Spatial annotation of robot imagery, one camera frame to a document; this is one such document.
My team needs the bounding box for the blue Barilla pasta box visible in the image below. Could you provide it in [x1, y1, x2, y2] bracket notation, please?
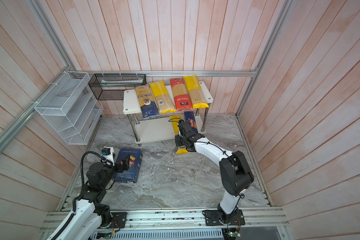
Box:
[114, 149, 143, 183]

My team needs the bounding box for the yellow Pastatime spaghetti bag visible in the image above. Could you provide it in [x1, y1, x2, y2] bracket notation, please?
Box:
[169, 115, 189, 155]

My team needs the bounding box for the blue Barilla spaghetti box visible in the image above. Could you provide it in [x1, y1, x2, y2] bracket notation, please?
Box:
[184, 111, 199, 134]

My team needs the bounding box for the red spaghetti bag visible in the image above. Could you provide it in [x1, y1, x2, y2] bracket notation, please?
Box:
[170, 79, 193, 111]

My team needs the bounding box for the yellow spaghetti bag with barcode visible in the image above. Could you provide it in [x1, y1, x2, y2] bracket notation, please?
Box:
[150, 81, 176, 114]

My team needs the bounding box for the dark blue spaghetti bag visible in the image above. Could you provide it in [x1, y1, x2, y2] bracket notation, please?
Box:
[135, 85, 159, 120]

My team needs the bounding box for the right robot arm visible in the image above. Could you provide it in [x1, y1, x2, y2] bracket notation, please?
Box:
[175, 120, 255, 226]

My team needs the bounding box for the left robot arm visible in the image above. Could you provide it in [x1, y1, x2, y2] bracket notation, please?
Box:
[49, 147, 132, 240]

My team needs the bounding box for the black mesh basket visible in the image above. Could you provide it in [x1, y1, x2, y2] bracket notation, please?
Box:
[89, 73, 147, 101]

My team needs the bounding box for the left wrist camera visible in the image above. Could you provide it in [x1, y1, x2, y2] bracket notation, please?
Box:
[101, 147, 115, 166]

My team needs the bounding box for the aluminium frame back bar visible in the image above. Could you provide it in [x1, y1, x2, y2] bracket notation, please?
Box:
[84, 70, 257, 78]

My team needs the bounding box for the aluminium frame bar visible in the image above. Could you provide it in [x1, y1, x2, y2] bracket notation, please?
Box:
[0, 66, 73, 154]
[84, 70, 257, 78]

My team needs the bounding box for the white wire mesh rack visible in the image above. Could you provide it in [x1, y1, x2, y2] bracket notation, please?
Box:
[35, 72, 103, 145]

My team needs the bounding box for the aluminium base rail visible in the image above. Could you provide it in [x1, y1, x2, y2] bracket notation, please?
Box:
[41, 201, 294, 240]

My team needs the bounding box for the aluminium frame left bar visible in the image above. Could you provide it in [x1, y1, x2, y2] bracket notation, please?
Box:
[0, 66, 73, 154]

